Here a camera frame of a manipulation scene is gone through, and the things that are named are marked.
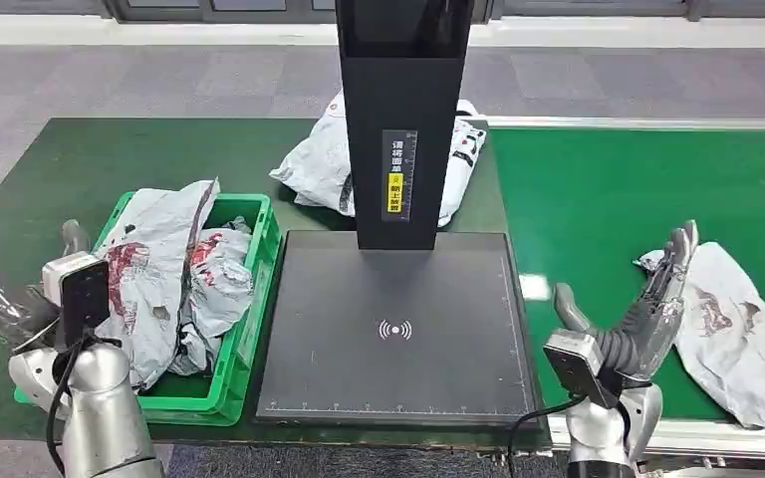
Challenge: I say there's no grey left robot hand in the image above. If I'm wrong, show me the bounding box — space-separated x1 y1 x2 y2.
0 218 93 353

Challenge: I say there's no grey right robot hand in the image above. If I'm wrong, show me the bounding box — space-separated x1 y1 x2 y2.
552 219 700 385

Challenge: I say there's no large white parcel red print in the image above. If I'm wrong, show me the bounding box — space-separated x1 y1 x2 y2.
94 177 221 391

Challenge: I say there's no white parcel brown print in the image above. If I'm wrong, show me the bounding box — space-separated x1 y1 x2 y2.
633 240 765 430

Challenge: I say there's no green conveyor belt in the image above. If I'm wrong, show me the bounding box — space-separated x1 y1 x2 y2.
489 126 765 421

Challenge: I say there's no black parcel scanner stand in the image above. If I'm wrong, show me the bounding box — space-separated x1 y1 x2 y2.
255 0 546 430

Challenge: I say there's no green plastic crate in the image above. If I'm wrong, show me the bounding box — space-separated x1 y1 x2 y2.
13 190 284 427

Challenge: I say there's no black and yellow label sticker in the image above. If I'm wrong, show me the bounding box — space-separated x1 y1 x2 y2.
382 128 419 224

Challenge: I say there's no white parcel bag black print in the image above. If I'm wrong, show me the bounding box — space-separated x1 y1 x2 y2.
269 90 489 229

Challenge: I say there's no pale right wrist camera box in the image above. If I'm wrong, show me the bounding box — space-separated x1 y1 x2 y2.
542 328 618 411

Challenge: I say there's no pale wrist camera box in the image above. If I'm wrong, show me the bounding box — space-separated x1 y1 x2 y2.
41 251 112 349
542 328 618 411

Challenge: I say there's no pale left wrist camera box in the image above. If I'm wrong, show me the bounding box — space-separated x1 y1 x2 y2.
41 251 112 349

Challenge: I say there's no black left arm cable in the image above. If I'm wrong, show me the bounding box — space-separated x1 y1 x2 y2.
44 332 124 478

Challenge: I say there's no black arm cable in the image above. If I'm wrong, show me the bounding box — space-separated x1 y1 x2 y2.
44 332 124 478
506 393 590 478

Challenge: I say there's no silver conveyor frame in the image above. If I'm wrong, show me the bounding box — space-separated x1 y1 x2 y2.
546 415 765 462

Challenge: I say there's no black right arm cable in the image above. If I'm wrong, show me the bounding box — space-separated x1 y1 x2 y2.
506 393 590 478

